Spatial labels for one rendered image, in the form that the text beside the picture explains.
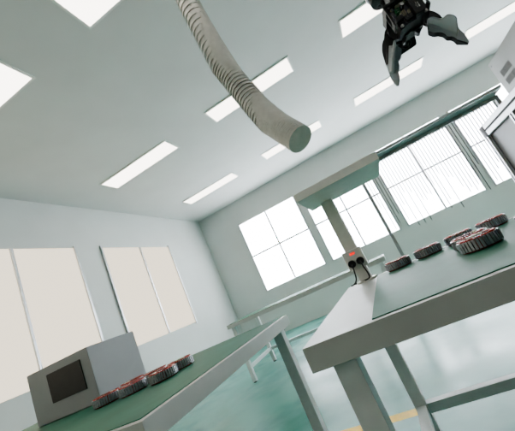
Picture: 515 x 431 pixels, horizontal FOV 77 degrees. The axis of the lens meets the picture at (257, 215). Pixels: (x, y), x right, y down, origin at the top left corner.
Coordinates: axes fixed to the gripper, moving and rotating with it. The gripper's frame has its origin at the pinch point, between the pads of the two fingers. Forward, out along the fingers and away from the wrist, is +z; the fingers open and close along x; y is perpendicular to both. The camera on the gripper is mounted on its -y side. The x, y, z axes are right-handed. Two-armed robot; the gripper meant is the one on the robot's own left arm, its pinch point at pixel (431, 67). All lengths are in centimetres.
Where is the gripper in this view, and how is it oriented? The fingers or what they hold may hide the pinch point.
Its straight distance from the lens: 82.5
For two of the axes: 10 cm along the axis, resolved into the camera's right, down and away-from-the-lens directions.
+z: 4.0, 8.8, -2.3
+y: -3.8, -0.7, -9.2
